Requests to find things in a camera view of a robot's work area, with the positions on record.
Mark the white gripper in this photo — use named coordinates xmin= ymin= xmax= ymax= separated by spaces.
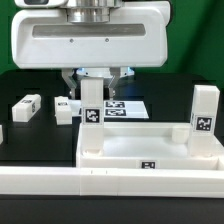
xmin=11 ymin=0 xmax=170 ymax=100

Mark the white desk tabletop tray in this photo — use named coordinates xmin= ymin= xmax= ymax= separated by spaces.
xmin=76 ymin=122 xmax=224 ymax=171

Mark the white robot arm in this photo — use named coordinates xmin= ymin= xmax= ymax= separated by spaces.
xmin=11 ymin=0 xmax=171 ymax=90

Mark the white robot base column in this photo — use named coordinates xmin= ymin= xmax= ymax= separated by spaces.
xmin=77 ymin=67 xmax=135 ymax=79

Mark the white sheet with fiducial tags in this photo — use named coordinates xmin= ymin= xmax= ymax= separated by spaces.
xmin=104 ymin=101 xmax=149 ymax=119

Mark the white block at left edge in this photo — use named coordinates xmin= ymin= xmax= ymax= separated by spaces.
xmin=0 ymin=125 xmax=3 ymax=145

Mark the white front fence rail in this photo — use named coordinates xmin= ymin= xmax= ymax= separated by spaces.
xmin=0 ymin=166 xmax=224 ymax=198

